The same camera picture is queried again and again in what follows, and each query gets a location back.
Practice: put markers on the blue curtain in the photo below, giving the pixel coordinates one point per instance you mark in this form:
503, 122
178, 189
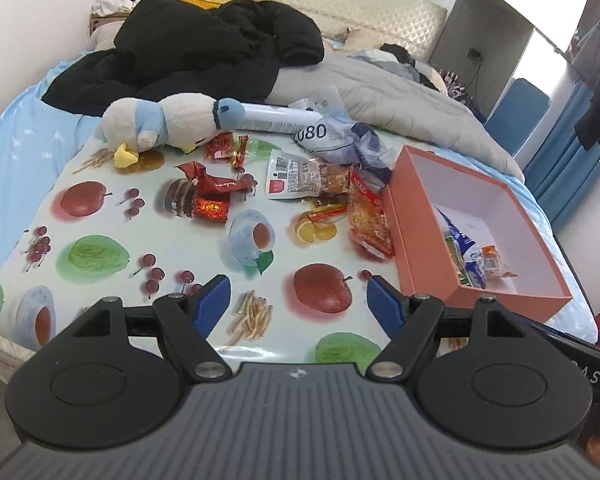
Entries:
565, 160

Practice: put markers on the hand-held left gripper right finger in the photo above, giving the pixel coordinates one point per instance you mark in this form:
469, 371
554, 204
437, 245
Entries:
385, 305

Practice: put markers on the brown cardboard box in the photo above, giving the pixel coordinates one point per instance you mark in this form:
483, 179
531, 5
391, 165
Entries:
105, 24

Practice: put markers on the grey shelf cabinet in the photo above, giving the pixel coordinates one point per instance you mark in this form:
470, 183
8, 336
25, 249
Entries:
480, 20

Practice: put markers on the white barcode snack packet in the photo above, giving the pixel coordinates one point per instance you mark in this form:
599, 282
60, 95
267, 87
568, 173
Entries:
290, 175

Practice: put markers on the white tube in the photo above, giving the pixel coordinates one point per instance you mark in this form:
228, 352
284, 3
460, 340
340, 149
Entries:
275, 117

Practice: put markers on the black jacket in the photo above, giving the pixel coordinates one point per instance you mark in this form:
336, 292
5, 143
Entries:
190, 45

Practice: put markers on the blue chair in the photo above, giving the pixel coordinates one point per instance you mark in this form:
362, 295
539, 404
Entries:
520, 115

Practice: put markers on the pile of small bedside items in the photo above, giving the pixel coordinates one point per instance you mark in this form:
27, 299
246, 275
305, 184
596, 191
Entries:
457, 85

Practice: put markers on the yellow cloth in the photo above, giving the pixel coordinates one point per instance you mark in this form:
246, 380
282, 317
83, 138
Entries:
190, 0

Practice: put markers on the fruit print tablecloth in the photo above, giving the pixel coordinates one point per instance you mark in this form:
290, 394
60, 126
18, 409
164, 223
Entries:
130, 240

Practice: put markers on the brown pastry packet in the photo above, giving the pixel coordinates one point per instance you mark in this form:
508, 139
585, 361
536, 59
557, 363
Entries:
337, 180

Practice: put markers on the wall outlet with plug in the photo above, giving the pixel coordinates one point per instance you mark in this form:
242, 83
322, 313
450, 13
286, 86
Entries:
475, 53

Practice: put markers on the white blue plush duck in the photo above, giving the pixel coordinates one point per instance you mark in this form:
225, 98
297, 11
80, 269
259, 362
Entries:
180, 117

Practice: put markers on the blue star bedsheet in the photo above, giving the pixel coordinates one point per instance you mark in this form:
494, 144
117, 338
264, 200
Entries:
20, 125

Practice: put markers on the grey quilt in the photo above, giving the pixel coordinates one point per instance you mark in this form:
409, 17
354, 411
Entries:
405, 105

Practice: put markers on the large orange red snack packet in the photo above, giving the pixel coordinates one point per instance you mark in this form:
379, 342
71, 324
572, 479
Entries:
370, 215

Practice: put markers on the bright window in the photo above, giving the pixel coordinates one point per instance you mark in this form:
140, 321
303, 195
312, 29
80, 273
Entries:
550, 0

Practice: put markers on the white blue plastic bag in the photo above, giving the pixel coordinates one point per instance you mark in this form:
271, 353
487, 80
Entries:
350, 142

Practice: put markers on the beige pillow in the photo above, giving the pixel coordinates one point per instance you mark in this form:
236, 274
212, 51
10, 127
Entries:
362, 37

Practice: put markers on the dark red crinkled wrapper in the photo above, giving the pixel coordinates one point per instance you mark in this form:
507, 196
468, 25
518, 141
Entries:
215, 183

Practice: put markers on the small orange snack packet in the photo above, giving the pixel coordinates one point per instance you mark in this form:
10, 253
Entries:
495, 265

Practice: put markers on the striped and black clothes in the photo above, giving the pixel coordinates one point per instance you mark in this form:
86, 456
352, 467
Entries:
400, 60

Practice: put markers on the red clear candy packet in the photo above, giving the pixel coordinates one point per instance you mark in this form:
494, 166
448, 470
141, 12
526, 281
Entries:
222, 149

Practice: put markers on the orange cardboard box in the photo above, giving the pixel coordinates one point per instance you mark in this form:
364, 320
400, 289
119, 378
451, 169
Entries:
480, 190

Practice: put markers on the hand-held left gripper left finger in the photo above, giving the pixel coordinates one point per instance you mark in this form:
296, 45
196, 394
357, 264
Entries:
212, 302

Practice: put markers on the blue snack packet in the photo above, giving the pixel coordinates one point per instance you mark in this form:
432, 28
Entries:
457, 237

